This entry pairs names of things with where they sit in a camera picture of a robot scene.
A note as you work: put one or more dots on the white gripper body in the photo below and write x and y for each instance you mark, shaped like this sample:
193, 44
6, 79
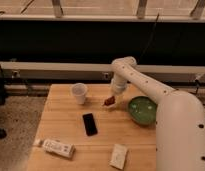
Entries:
118, 87

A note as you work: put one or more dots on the red pepper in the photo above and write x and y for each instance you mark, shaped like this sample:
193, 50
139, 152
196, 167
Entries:
109, 101

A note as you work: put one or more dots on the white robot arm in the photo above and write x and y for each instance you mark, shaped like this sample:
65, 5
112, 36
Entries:
180, 118

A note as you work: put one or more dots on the green bowl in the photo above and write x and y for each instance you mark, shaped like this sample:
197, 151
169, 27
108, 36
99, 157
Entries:
142, 110

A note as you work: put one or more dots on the white plastic cup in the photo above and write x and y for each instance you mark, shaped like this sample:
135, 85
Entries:
79, 92

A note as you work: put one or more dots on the black smartphone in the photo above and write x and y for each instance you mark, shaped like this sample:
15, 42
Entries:
89, 124

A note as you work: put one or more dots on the white tube package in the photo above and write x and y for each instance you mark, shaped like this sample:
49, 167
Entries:
56, 147

